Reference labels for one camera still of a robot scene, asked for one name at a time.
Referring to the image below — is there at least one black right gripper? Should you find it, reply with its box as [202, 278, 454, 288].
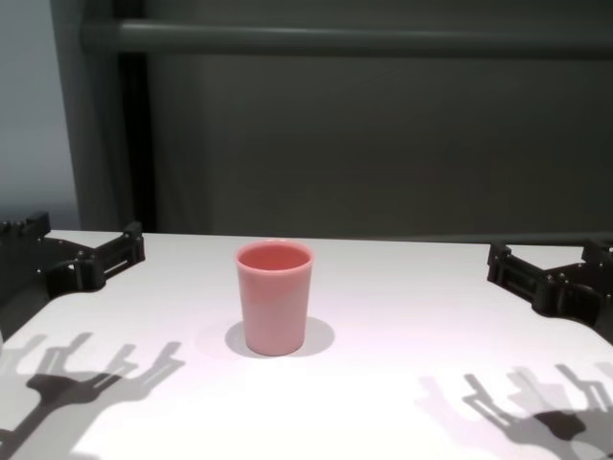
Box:
[486, 238, 613, 346]

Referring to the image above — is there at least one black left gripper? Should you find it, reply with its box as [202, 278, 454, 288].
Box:
[0, 210, 146, 327]

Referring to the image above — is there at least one pink plastic cup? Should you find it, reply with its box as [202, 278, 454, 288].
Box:
[234, 239, 315, 357]

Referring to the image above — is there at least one grey vertical frame post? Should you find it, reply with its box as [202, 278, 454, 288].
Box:
[49, 0, 145, 231]

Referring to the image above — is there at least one thick grey horizontal frame rail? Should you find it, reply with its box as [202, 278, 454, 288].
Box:
[79, 17, 613, 58]

